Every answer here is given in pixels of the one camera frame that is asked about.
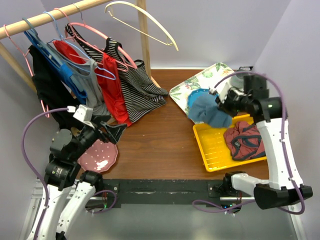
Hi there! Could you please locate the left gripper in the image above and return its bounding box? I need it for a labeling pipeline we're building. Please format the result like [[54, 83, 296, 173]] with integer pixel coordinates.
[[70, 114, 127, 160]]

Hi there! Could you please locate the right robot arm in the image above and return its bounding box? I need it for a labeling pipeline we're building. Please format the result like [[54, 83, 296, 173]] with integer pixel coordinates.
[[211, 71, 313, 215]]

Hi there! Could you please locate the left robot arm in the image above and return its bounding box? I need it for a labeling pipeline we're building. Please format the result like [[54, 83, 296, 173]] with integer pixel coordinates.
[[28, 121, 127, 240]]

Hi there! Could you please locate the grey tank top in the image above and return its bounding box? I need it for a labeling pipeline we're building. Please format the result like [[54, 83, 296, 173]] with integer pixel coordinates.
[[71, 59, 110, 116]]

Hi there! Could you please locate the maroon tank top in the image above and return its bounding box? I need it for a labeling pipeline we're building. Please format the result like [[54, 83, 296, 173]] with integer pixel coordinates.
[[223, 121, 266, 161]]

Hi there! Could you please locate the striped tank top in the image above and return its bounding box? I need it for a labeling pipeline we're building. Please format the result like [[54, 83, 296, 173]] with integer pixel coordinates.
[[65, 23, 168, 123]]

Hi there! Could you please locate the light blue hanger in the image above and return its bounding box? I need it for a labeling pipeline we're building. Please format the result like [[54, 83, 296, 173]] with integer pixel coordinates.
[[43, 11, 116, 80]]

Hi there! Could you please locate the red tank top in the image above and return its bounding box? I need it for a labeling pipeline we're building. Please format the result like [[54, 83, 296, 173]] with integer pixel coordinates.
[[53, 40, 132, 126]]

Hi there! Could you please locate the black tank top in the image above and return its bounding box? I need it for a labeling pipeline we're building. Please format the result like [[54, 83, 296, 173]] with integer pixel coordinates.
[[29, 45, 84, 130]]

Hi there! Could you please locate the royal blue tank top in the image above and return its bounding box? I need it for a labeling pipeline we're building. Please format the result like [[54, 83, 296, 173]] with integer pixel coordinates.
[[23, 29, 88, 105]]

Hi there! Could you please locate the pink hanger with striped top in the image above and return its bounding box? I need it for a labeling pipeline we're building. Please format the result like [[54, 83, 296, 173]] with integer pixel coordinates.
[[69, 22, 138, 69]]

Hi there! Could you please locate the pink hanger with black top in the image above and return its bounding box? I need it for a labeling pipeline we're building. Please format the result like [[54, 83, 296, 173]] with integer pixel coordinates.
[[3, 24, 50, 118]]

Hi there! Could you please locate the grey blue hanger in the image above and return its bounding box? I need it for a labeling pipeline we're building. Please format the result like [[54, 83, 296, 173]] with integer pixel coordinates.
[[22, 17, 64, 71]]

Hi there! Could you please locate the cream empty hanger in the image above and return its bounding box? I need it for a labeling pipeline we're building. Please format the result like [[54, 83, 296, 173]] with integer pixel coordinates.
[[104, 0, 179, 52]]

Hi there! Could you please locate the grey cup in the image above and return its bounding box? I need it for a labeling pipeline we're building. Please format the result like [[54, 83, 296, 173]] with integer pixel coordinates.
[[230, 69, 248, 89]]

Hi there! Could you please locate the pink dotted plate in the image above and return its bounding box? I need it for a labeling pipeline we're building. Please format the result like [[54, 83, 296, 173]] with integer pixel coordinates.
[[78, 140, 119, 174]]

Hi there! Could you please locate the blue dotted plate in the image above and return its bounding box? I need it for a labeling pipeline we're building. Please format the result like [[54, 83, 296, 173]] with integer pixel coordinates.
[[187, 88, 210, 110]]

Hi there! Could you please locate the floral serving tray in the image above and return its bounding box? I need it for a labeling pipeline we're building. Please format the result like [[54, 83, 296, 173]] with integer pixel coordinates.
[[169, 62, 234, 115]]

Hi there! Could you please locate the yellow plastic bin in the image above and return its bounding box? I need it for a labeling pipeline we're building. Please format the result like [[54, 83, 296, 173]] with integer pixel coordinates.
[[192, 123, 267, 172]]

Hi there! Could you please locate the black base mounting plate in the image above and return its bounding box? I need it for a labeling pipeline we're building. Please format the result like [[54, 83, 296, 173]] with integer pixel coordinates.
[[84, 178, 247, 210]]

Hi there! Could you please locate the wooden clothes rack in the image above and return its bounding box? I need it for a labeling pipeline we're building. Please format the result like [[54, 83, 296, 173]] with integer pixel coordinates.
[[0, 0, 152, 92]]

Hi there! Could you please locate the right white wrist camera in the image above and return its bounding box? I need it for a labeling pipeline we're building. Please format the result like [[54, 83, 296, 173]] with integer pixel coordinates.
[[209, 80, 232, 102]]

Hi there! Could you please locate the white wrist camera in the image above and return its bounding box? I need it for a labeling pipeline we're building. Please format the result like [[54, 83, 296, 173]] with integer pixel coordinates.
[[73, 104, 94, 128], [209, 80, 232, 102]]

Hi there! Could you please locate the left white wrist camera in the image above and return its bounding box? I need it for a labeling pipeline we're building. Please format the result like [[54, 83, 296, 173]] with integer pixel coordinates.
[[73, 104, 94, 128]]

